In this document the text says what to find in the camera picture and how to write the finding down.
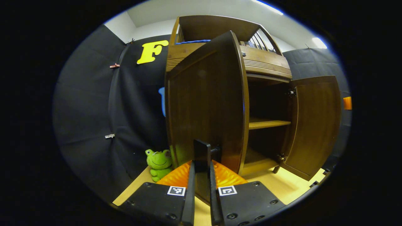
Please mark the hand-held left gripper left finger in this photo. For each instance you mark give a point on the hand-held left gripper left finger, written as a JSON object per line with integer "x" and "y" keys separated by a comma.
{"x": 189, "y": 204}

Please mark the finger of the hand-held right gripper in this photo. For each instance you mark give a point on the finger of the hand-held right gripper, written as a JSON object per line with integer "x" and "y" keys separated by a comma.
{"x": 347, "y": 103}

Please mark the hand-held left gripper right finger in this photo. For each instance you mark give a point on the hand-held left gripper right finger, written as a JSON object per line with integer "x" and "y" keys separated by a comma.
{"x": 214, "y": 204}

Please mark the wooden shoe cabinet door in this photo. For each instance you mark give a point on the wooden shoe cabinet door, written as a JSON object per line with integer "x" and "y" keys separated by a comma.
{"x": 204, "y": 94}
{"x": 314, "y": 125}

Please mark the wooden double-door shoe cabinet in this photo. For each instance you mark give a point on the wooden double-door shoe cabinet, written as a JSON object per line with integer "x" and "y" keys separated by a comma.
{"x": 216, "y": 26}

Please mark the wooden cabinet inner shelf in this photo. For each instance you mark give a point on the wooden cabinet inner shelf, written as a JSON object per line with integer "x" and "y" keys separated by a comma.
{"x": 267, "y": 123}

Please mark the wooden cabinet drawer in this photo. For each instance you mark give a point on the wooden cabinet drawer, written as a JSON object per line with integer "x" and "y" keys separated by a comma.
{"x": 267, "y": 62}

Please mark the green frog plush toy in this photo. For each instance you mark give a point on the green frog plush toy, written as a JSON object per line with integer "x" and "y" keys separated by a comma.
{"x": 159, "y": 163}

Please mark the silver clip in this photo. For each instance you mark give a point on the silver clip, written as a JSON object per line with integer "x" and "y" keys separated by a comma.
{"x": 110, "y": 136}

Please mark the red clip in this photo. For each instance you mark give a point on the red clip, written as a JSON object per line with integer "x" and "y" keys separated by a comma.
{"x": 114, "y": 66}

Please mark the blue cloth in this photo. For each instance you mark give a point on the blue cloth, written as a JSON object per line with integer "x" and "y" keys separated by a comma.
{"x": 193, "y": 41}

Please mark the black binder clip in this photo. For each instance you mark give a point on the black binder clip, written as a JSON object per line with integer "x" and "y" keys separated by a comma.
{"x": 130, "y": 41}

